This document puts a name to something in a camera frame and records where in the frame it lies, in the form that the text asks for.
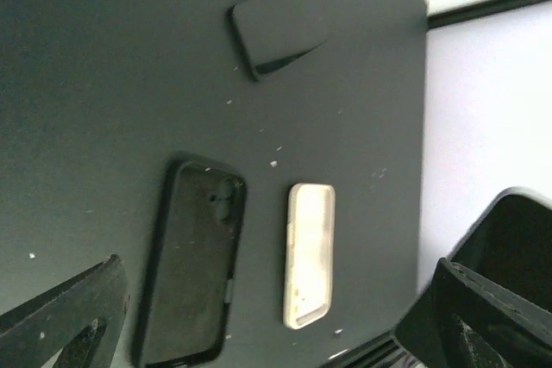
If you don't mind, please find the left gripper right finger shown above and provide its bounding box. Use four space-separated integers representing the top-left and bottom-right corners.
433 259 551 367

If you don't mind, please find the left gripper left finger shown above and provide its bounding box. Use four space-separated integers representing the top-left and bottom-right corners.
1 254 129 367

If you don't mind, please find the white smartphone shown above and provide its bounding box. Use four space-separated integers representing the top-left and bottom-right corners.
394 186 552 368

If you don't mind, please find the beige phone case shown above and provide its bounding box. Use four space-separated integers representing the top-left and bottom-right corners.
283 183 336 330

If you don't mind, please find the black smartphone face down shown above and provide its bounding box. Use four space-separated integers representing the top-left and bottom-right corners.
229 0 329 80

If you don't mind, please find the right black frame post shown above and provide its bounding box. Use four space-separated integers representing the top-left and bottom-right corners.
427 0 551 30

